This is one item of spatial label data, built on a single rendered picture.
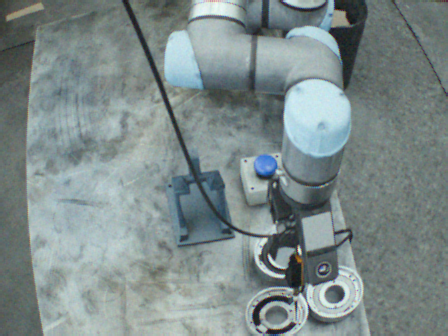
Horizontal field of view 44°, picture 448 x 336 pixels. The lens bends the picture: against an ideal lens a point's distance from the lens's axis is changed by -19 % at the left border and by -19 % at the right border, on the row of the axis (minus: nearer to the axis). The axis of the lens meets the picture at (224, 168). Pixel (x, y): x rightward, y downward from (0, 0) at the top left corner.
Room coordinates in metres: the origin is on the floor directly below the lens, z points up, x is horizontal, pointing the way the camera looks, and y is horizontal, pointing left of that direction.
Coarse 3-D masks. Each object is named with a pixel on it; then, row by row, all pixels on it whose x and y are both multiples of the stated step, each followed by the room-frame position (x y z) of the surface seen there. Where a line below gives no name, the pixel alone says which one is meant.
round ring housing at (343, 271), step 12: (348, 276) 0.44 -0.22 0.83; (312, 288) 0.42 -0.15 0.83; (324, 288) 0.42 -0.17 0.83; (336, 288) 0.43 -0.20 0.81; (348, 288) 0.42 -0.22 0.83; (360, 288) 0.41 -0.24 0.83; (312, 300) 0.40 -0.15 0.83; (324, 300) 0.40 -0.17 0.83; (360, 300) 0.38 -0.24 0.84; (312, 312) 0.37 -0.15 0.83; (348, 312) 0.36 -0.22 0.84
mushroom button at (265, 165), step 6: (264, 156) 0.66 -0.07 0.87; (270, 156) 0.66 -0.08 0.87; (258, 162) 0.65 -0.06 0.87; (264, 162) 0.65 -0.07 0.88; (270, 162) 0.65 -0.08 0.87; (276, 162) 0.65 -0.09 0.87; (258, 168) 0.64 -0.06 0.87; (264, 168) 0.64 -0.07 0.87; (270, 168) 0.64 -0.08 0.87; (276, 168) 0.64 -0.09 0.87; (264, 174) 0.63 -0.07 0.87; (270, 174) 0.63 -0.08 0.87
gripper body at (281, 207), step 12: (276, 180) 0.49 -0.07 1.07; (276, 192) 0.47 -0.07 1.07; (276, 204) 0.45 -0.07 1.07; (288, 204) 0.45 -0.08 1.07; (300, 204) 0.41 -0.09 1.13; (312, 204) 0.41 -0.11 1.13; (324, 204) 0.42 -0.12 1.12; (276, 216) 0.44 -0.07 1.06; (288, 216) 0.43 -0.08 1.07; (276, 228) 0.43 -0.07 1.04; (288, 228) 0.42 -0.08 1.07; (288, 240) 0.41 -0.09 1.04
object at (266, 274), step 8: (264, 232) 0.53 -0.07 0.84; (264, 240) 0.52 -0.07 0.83; (256, 248) 0.50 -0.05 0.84; (256, 256) 0.49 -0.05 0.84; (256, 264) 0.47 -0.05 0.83; (272, 264) 0.48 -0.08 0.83; (264, 272) 0.46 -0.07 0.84; (272, 272) 0.46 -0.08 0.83; (272, 280) 0.45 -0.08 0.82; (280, 280) 0.44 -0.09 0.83
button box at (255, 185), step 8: (248, 160) 0.67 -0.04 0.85; (280, 160) 0.67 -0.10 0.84; (248, 168) 0.66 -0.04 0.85; (248, 176) 0.64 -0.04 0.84; (256, 176) 0.64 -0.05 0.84; (264, 176) 0.64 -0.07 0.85; (272, 176) 0.64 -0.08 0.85; (248, 184) 0.62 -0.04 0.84; (256, 184) 0.62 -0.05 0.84; (264, 184) 0.62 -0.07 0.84; (248, 192) 0.61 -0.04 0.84; (256, 192) 0.61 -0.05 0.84; (264, 192) 0.61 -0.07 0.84; (248, 200) 0.61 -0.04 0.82; (256, 200) 0.61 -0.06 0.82; (264, 200) 0.61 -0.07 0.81
